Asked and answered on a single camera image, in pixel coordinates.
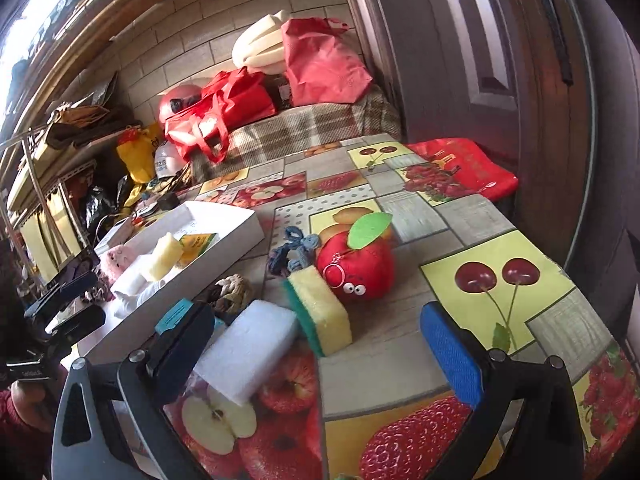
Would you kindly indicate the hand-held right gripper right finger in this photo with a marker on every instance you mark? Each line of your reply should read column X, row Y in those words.
column 450, row 355

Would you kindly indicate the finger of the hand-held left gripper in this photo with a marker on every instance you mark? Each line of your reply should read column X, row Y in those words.
column 80, row 322
column 70, row 287

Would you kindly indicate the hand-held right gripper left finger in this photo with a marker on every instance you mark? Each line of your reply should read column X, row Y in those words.
column 180, row 360

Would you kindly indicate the black white patterned scrunchie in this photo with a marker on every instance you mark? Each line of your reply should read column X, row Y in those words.
column 97, row 292

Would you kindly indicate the blue tissue pack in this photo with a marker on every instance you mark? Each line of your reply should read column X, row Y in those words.
column 172, row 315

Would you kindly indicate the pink plush toy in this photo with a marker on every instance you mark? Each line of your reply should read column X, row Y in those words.
column 115, row 260

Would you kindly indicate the white sock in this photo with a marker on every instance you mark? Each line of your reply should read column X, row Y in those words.
column 135, row 300

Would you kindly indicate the white foam block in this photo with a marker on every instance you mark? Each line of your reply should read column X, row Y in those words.
column 245, row 350

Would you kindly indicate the braided beige black scrunchie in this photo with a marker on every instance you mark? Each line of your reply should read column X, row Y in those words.
column 232, row 292

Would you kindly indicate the pale yellow sponge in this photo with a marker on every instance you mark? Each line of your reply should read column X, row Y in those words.
column 162, row 257

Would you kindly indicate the red apple plush toy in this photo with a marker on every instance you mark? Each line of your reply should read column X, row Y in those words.
column 365, row 265

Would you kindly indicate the yellow green scouring sponge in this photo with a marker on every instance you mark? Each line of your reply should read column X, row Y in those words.
column 322, row 310

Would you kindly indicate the white cardboard box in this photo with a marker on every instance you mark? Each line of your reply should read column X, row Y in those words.
column 225, row 225

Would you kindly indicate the person's left forearm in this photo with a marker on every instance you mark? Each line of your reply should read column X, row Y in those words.
column 12, row 445

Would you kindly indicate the person's left hand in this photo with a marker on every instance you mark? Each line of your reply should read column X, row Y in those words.
column 30, row 402

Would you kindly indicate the black plastic bag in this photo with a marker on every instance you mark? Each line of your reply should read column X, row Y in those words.
column 97, row 205

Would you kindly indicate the metal rack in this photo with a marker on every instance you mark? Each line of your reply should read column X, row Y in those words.
column 30, row 160

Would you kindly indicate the fruit print tablecloth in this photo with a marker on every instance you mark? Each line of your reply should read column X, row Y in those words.
column 425, row 220

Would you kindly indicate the yellow plastic bag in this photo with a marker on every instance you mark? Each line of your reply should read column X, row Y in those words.
column 140, row 155

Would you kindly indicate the cardboard pile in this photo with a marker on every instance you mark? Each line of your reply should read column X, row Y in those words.
column 85, row 115

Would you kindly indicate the red printed plastic bag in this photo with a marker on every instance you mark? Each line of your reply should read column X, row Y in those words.
column 465, row 170

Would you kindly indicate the pink helmet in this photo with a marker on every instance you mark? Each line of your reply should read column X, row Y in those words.
column 180, row 96

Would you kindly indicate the red tote bag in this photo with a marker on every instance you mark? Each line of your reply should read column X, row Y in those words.
column 235, row 100

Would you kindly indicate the grey panelled door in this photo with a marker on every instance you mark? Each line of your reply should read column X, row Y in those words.
column 450, row 35
column 615, row 160

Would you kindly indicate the plaid blanket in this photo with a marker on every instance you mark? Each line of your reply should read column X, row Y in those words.
column 300, row 130

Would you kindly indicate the white foam roll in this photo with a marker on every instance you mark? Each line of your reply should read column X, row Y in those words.
column 260, row 45

